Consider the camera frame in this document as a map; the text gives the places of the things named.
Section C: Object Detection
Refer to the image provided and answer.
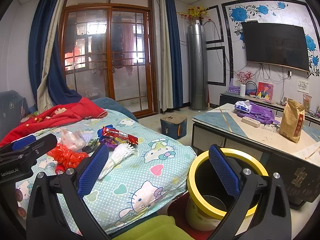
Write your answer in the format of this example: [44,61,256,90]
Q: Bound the colourful picture frame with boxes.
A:
[257,82,273,101]

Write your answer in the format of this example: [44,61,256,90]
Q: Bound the blue fabric stool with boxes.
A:
[160,113,187,140]

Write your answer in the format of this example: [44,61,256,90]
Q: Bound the clear plastic bag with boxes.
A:
[60,128,86,152]

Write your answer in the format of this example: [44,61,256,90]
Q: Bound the purple cloth bag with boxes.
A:
[235,102,279,125]

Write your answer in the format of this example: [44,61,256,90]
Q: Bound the blue beige right curtain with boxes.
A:
[159,0,183,112]

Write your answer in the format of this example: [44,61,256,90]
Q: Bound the green black snack wrapper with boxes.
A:
[82,138,100,154]

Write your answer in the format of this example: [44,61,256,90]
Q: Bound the blue beige left curtain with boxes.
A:
[28,0,81,113]

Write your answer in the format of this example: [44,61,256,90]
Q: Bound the black tv cabinet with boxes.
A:
[219,92,320,127]

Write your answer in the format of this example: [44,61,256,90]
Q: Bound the hello kitty bed sheet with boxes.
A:
[15,108,197,234]

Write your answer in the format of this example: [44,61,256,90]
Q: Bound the red plastic wrapper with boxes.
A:
[47,143,89,174]

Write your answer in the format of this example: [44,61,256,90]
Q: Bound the wooden glass sliding door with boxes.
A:
[59,0,157,118]

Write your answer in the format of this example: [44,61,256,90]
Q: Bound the white blue tissue pack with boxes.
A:
[234,100,252,113]

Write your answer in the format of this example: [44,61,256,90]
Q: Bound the blue beige curtain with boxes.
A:
[159,0,183,112]
[28,0,81,113]

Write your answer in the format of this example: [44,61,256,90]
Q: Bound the red blanket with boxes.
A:
[1,98,108,146]

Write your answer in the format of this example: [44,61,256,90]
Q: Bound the white power strip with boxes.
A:
[241,116,260,128]

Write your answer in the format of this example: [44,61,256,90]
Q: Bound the dark sofa pillow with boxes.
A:
[0,90,28,140]

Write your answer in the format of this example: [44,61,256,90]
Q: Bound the marble top coffee table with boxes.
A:
[191,103,319,209]

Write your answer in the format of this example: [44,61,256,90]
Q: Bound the blue plastic bag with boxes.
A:
[97,125,115,140]

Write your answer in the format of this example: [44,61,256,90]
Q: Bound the wall mounted black television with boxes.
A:
[241,21,309,72]

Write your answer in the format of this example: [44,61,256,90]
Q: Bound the red snack wrapper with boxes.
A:
[105,129,138,145]

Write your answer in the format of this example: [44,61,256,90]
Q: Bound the purple foil wrapper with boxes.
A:
[99,136,126,150]

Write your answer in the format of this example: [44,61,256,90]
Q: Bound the white vase red flowers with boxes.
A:
[236,70,254,96]

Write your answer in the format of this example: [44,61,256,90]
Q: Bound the brown paper bag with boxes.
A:
[279,99,305,143]

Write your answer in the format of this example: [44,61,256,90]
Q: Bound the yellow rimmed trash bin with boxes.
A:
[185,148,268,231]

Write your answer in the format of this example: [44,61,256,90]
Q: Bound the white foam net bundle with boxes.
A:
[98,143,135,180]

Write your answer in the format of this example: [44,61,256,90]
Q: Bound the silver tower air conditioner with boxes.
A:
[188,20,208,111]

